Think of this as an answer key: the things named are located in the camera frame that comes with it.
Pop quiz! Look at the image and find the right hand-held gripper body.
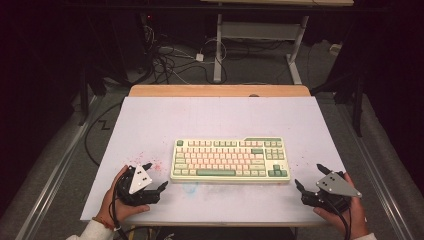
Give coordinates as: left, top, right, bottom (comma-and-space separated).
300, 170, 363, 214

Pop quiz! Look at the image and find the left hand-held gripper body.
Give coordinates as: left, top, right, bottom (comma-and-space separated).
114, 164, 163, 206

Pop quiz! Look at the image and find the cream and green mechanical keyboard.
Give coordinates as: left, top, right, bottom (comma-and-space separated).
169, 136, 292, 184

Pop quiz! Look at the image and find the person's right hand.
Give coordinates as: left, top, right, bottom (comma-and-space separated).
313, 171, 369, 240

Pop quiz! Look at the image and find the person's left hand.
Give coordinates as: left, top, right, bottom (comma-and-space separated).
96, 164, 151, 229

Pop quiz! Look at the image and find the white board table cover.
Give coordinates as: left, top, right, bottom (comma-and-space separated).
79, 95, 368, 224

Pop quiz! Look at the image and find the black stand leg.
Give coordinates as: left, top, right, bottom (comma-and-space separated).
77, 66, 92, 127

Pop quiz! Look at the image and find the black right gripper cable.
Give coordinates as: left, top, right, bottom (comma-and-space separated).
328, 199, 353, 240

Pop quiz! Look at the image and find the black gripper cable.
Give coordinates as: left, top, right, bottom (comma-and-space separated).
109, 181, 131, 240
328, 199, 353, 240

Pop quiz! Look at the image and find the metal floor rail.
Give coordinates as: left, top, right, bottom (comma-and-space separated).
14, 95, 105, 240
334, 102, 415, 240

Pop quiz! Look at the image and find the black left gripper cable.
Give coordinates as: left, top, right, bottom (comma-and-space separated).
109, 181, 131, 240

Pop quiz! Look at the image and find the orange bead bracelet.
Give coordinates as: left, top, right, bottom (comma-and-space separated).
91, 216, 117, 232

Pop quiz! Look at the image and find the black floor cable loop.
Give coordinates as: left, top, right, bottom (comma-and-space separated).
83, 102, 123, 168

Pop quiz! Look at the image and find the tangle of floor cables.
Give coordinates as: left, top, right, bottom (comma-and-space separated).
141, 24, 229, 85

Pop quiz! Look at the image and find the white metal desk frame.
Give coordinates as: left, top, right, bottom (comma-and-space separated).
199, 0, 355, 85

